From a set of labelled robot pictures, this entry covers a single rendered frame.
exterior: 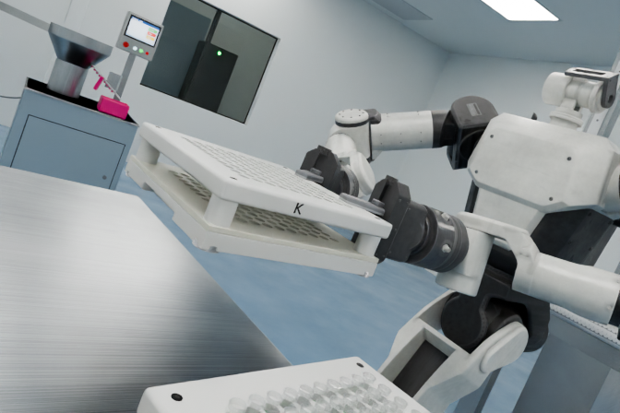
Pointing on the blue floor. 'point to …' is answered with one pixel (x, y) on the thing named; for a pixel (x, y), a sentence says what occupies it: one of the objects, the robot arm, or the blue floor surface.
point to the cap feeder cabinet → (67, 138)
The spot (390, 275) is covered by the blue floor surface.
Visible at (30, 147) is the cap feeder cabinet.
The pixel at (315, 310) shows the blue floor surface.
